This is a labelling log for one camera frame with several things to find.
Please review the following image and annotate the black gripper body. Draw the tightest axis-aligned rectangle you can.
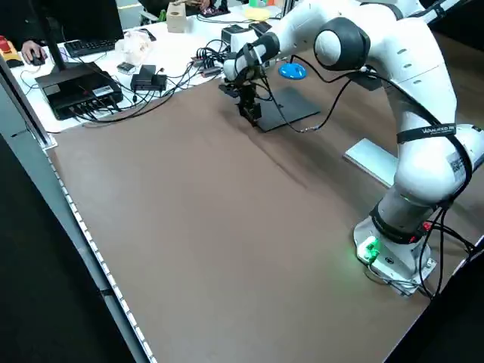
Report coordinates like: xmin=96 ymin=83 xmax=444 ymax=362
xmin=225 ymin=67 xmax=270 ymax=105

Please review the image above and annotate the silver laptop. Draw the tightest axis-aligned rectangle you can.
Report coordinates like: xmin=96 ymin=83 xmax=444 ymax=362
xmin=218 ymin=83 xmax=321 ymax=133

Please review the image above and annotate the blue desk lamp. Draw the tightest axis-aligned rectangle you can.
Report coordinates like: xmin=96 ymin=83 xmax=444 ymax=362
xmin=278 ymin=63 xmax=308 ymax=80

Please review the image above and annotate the usb hub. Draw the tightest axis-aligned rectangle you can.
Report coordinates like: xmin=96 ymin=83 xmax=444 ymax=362
xmin=191 ymin=54 xmax=223 ymax=78

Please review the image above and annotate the white black device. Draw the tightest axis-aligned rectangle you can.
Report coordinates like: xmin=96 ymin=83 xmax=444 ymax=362
xmin=221 ymin=21 xmax=274 ymax=52

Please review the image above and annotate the black power adapter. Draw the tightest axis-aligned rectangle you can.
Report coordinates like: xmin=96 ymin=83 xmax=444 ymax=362
xmin=131 ymin=64 xmax=168 ymax=95

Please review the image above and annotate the clear plastic bag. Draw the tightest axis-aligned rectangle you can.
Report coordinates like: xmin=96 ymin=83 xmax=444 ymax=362
xmin=114 ymin=31 xmax=152 ymax=66

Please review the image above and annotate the white flat book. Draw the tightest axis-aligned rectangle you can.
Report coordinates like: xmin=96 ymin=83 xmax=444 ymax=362
xmin=343 ymin=138 xmax=400 ymax=188

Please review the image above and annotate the black keyboard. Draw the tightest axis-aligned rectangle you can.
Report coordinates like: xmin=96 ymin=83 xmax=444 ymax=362
xmin=63 ymin=37 xmax=118 ymax=58

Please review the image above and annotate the black dock box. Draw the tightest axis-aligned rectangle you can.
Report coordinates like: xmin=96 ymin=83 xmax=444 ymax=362
xmin=35 ymin=62 xmax=124 ymax=120

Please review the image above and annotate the black monitor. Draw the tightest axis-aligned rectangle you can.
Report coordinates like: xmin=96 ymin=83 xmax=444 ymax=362
xmin=33 ymin=0 xmax=126 ymax=75

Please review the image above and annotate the red emergency stop button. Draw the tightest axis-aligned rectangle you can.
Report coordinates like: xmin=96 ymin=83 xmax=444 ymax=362
xmin=0 ymin=35 xmax=19 ymax=69

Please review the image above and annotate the black cable silver connector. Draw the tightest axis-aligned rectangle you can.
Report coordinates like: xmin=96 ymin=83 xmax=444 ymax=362
xmin=260 ymin=54 xmax=379 ymax=134

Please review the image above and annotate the aluminium table frame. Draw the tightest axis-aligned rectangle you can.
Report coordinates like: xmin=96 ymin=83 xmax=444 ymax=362
xmin=0 ymin=56 xmax=158 ymax=363

